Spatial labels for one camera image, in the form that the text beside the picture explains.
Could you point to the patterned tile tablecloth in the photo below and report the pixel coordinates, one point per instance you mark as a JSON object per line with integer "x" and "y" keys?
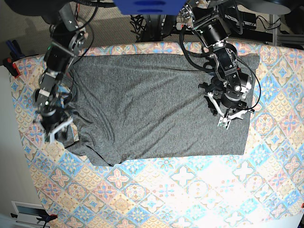
{"x": 266, "y": 183}

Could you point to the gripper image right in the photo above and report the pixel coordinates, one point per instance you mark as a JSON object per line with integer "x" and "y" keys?
{"x": 227, "y": 103}

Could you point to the white power strip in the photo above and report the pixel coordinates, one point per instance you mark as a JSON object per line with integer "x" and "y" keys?
{"x": 180, "y": 25}

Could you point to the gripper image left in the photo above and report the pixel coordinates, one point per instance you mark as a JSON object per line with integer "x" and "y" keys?
{"x": 54, "y": 125}

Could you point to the black clamp bottom left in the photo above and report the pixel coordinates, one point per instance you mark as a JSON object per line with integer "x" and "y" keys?
{"x": 45, "y": 218}

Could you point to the red black clamp left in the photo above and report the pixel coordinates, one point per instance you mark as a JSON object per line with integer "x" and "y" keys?
{"x": 11, "y": 67}

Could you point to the grey t-shirt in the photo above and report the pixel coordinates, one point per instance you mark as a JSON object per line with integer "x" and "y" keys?
{"x": 128, "y": 107}

